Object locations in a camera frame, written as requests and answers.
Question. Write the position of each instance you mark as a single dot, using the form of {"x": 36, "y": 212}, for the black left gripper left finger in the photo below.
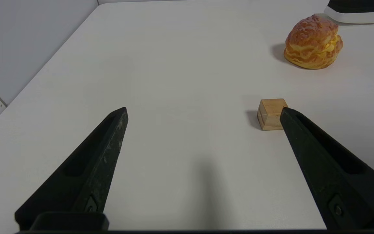
{"x": 89, "y": 172}

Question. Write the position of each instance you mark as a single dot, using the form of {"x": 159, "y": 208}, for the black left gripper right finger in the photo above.
{"x": 330, "y": 175}

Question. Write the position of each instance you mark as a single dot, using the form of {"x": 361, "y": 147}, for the small wooden cube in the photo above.
{"x": 268, "y": 112}

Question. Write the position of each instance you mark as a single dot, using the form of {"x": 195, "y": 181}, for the golden cream puff pastry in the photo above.
{"x": 312, "y": 42}

